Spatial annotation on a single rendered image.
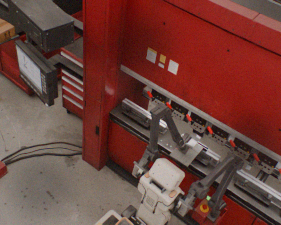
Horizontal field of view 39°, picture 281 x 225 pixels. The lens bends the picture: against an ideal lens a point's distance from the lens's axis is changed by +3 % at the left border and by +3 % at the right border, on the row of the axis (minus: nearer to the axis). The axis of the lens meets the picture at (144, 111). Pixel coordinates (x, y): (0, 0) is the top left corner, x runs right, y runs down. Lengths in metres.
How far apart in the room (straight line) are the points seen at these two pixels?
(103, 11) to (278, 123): 1.48
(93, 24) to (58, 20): 0.32
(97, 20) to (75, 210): 1.96
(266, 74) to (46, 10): 1.59
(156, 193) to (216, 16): 1.26
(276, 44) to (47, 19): 1.53
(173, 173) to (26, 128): 2.47
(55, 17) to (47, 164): 1.96
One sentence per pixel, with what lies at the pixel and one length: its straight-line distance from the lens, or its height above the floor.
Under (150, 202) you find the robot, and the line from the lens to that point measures 2.85.
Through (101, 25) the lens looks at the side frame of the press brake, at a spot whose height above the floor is 1.86.
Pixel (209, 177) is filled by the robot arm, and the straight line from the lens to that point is 2.82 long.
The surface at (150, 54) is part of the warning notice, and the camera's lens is 3.10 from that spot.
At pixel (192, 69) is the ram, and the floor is 1.73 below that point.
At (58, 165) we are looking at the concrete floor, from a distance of 4.36.
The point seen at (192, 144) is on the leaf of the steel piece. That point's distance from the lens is 3.38.
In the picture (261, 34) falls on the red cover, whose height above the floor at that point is 2.24.
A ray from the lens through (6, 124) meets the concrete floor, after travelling 4.80.
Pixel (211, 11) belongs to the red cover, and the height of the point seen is 2.24.
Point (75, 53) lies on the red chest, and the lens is 4.14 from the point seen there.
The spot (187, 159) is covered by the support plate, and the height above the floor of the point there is 1.00.
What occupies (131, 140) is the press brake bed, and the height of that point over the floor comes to 0.68.
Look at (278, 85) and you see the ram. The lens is 2.68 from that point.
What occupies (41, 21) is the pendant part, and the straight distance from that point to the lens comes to 2.85.
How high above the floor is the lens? 3.53
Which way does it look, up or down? 46 degrees down
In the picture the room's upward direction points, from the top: 10 degrees clockwise
